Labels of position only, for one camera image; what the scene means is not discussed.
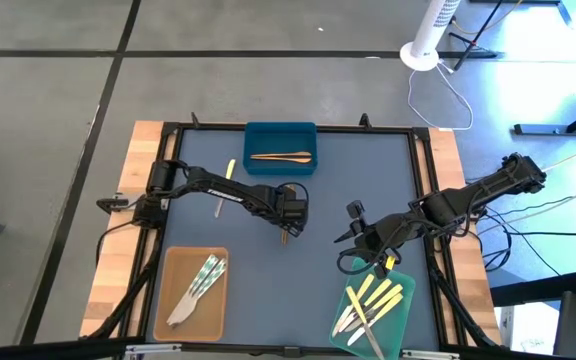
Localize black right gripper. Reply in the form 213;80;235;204
333;199;405;280

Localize blue plastic bin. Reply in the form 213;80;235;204
242;121;319;177

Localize grey-blue table mat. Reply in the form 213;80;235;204
145;127;443;351

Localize green plastic bin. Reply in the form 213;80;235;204
328;257;417;360

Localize orange plastic bin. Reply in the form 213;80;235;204
152;245;230;343

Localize black floor beam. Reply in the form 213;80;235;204
489;269;576;308

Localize white tower fan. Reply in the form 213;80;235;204
399;0;463;72

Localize black tripod stand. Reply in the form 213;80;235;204
448;0;507;72

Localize black rig crossbar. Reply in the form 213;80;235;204
0;337;576;360

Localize black table frame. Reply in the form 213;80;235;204
80;112;503;360

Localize silver rail bracket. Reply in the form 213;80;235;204
404;349;462;360
124;342;183;360

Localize white fan cable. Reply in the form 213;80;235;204
406;59;474;132

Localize white floor cable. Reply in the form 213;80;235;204
475;177;576;236

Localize black cable bundle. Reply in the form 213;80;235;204
480;197;576;279

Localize black desk leg frame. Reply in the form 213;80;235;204
467;0;576;137

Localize beige floor cable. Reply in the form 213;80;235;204
542;139;576;174

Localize yellow floor cable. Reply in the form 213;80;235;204
450;0;526;37

